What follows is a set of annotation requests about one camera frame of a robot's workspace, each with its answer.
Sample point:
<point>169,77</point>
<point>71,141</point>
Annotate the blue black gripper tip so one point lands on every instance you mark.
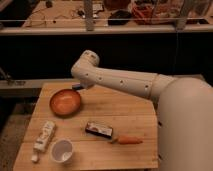
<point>77,87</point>

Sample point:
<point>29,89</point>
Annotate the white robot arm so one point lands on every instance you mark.
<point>184,110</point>

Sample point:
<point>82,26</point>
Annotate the orange ceramic bowl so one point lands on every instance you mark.
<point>65,102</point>

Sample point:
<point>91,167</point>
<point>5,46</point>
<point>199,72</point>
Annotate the black snack bar package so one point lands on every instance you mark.
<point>99,129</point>

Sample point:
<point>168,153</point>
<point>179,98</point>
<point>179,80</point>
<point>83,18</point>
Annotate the white tube package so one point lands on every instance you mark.
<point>43,140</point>

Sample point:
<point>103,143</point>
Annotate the white plastic cup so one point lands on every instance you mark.
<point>62,151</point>

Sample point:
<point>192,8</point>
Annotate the metal clamp at left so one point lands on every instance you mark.
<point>10,81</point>

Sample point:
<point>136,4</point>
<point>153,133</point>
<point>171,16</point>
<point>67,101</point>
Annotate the orange carrot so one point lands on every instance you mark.
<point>123,140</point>

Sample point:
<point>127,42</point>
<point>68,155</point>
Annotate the black object on bench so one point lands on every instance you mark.
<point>120,17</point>

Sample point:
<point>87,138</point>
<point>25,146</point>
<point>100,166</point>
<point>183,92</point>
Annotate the grey metal post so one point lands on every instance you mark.
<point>88,15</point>

